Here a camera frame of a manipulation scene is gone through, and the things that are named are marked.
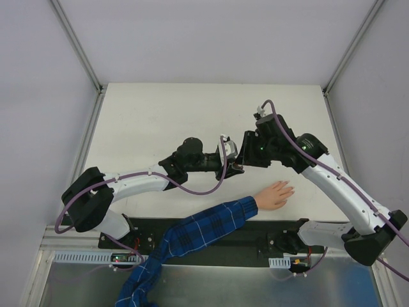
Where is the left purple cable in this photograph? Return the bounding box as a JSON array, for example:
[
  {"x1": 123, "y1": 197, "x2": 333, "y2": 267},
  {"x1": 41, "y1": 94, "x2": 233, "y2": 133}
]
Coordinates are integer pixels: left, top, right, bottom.
[{"x1": 54, "y1": 136, "x2": 228, "y2": 233}]

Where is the left white cable duct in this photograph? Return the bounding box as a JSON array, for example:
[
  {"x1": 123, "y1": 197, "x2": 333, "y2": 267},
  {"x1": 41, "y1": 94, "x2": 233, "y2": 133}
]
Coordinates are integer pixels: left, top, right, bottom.
[{"x1": 54, "y1": 251, "x2": 146, "y2": 265}]

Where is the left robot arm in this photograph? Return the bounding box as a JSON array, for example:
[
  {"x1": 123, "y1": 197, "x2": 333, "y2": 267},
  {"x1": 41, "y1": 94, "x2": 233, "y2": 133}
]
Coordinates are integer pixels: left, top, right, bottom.
[{"x1": 61, "y1": 136, "x2": 244, "y2": 249}]

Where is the mannequin hand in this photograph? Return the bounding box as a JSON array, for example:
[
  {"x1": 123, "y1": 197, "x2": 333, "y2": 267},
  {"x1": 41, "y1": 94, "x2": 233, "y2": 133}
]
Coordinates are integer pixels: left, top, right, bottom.
[{"x1": 253, "y1": 181, "x2": 295, "y2": 210}]

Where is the white cable duct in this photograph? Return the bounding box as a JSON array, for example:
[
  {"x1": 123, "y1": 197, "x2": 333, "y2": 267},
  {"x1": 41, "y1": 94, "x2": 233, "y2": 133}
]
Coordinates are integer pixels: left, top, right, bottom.
[
  {"x1": 268, "y1": 256, "x2": 291, "y2": 269},
  {"x1": 54, "y1": 251, "x2": 146, "y2": 265}
]

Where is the left aluminium frame post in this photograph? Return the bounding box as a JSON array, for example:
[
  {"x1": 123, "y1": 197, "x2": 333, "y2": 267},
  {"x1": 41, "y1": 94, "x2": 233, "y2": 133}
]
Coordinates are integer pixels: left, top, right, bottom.
[{"x1": 49, "y1": 0, "x2": 105, "y2": 93}]

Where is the right aluminium frame post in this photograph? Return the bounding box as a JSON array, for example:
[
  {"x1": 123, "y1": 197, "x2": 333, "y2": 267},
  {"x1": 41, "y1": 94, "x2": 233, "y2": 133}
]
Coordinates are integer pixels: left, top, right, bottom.
[{"x1": 323, "y1": 0, "x2": 387, "y2": 97}]

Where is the blue plaid sleeve forearm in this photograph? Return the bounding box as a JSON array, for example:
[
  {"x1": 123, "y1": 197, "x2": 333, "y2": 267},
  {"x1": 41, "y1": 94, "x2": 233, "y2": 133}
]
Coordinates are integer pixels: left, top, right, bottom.
[{"x1": 115, "y1": 196, "x2": 258, "y2": 306}]

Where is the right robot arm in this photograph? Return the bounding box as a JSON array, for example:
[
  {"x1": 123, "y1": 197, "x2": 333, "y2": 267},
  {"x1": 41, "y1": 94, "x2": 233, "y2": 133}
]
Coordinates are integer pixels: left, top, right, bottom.
[{"x1": 236, "y1": 113, "x2": 408, "y2": 266}]

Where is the right white cable duct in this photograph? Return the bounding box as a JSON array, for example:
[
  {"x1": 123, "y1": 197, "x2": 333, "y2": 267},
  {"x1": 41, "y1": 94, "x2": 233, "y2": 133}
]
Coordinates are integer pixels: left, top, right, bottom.
[{"x1": 268, "y1": 256, "x2": 291, "y2": 269}]

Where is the aluminium frame post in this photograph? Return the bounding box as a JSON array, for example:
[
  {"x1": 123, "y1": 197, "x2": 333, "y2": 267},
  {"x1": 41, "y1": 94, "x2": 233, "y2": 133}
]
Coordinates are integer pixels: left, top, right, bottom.
[
  {"x1": 49, "y1": 0, "x2": 105, "y2": 93},
  {"x1": 323, "y1": 0, "x2": 387, "y2": 97}
]

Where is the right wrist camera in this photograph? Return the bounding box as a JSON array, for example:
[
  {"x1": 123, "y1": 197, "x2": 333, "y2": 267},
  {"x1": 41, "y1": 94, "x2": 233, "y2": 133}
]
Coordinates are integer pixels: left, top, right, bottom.
[{"x1": 253, "y1": 106, "x2": 265, "y2": 120}]

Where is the pink nail polish bottle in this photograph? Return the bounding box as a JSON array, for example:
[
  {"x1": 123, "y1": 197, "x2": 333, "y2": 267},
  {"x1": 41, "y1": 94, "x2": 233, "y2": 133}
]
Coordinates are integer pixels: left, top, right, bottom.
[{"x1": 232, "y1": 162, "x2": 243, "y2": 169}]

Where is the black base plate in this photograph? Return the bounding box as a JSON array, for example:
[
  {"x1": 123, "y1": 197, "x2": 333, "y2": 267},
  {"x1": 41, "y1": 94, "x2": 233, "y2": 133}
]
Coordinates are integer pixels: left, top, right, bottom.
[{"x1": 98, "y1": 216, "x2": 330, "y2": 266}]

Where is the purple cable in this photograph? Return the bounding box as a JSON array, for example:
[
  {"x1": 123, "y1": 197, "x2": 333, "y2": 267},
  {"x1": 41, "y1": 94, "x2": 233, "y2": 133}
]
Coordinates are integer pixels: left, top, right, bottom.
[
  {"x1": 54, "y1": 136, "x2": 228, "y2": 233},
  {"x1": 260, "y1": 99, "x2": 409, "y2": 279}
]

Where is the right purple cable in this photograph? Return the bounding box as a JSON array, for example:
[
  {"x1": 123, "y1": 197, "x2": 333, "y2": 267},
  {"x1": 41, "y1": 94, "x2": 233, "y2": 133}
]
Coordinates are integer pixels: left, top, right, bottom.
[{"x1": 260, "y1": 99, "x2": 409, "y2": 279}]

